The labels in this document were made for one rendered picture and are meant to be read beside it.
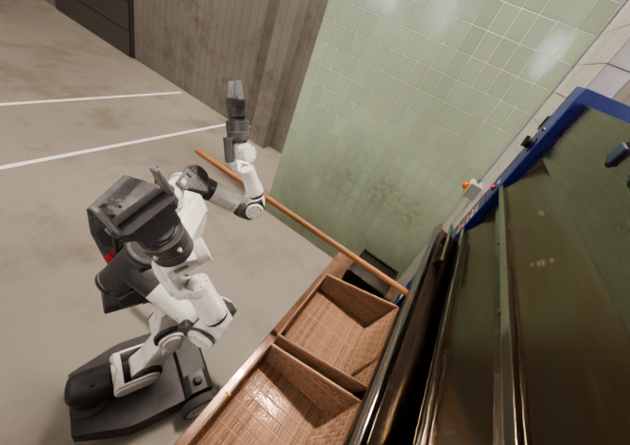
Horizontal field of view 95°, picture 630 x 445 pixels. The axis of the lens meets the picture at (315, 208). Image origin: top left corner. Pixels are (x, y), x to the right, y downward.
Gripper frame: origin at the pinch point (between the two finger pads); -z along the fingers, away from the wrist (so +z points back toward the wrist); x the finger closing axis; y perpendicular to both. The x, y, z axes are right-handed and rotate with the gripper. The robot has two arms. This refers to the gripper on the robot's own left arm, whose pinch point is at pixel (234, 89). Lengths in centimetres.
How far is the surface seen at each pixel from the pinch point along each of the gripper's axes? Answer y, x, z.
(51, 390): 97, -52, 153
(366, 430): 4, 86, 67
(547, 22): -174, 20, -39
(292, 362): -11, 24, 119
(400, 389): -12, 82, 70
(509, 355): -14, 100, 42
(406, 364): -18, 78, 70
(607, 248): -33, 103, 25
